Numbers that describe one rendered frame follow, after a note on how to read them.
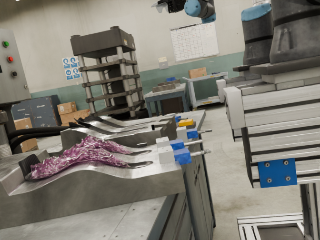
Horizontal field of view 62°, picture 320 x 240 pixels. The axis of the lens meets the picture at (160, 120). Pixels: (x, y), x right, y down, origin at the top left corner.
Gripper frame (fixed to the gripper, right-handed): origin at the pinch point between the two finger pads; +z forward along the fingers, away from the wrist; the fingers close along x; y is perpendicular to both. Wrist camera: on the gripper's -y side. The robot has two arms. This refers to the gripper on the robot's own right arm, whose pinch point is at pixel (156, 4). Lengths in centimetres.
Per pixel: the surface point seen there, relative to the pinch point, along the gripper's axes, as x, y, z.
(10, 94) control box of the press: -68, 25, 58
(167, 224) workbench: -87, 71, -41
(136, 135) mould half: -75, 48, -27
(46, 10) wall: 356, -148, 580
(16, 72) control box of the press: -60, 15, 59
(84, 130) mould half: -80, 43, -8
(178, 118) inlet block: -27, 59, -13
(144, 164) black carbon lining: -91, 49, -43
